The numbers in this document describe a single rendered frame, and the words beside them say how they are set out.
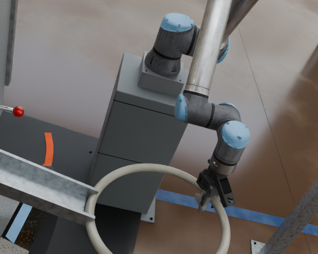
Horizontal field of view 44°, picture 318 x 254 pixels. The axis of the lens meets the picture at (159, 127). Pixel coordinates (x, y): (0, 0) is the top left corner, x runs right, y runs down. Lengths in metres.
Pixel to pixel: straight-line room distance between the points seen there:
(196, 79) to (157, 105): 0.63
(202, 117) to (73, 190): 0.49
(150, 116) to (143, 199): 0.63
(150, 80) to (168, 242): 1.01
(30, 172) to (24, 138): 1.47
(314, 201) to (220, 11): 1.28
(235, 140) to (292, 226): 1.25
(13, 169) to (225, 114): 0.71
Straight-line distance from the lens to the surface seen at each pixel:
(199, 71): 1.34
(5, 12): 1.02
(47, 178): 1.32
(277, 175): 3.35
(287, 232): 2.48
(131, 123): 2.02
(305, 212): 2.36
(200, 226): 2.63
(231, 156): 1.30
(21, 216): 1.40
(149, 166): 1.48
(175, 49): 1.93
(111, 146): 2.14
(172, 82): 1.98
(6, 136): 2.78
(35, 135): 2.81
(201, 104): 1.34
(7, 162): 1.31
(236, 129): 1.29
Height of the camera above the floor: 1.91
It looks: 37 degrees down
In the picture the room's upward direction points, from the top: 22 degrees clockwise
